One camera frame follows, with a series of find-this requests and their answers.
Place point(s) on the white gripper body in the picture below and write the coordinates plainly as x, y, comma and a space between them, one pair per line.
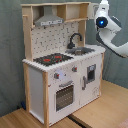
104, 6

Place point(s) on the white toy microwave door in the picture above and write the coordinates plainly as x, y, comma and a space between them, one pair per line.
92, 8

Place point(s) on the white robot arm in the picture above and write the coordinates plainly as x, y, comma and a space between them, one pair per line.
107, 28

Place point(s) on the wooden toy kitchen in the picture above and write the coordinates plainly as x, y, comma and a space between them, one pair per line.
46, 40

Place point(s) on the grey toy sink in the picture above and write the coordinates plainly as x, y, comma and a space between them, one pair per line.
79, 51

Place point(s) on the grey range hood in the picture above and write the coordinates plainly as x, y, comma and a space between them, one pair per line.
48, 18

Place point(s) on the white fridge door with dispenser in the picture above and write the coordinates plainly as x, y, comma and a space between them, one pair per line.
90, 79

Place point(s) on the right red stove knob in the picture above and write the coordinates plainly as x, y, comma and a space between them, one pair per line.
74, 69

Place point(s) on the red stove knob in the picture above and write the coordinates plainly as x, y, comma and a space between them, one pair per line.
74, 69
56, 75

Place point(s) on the black stovetop red burners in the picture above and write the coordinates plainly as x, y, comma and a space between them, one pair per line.
52, 59

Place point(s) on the left red stove knob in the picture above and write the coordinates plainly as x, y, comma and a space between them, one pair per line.
56, 75

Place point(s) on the toy oven door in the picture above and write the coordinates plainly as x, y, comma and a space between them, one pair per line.
63, 97

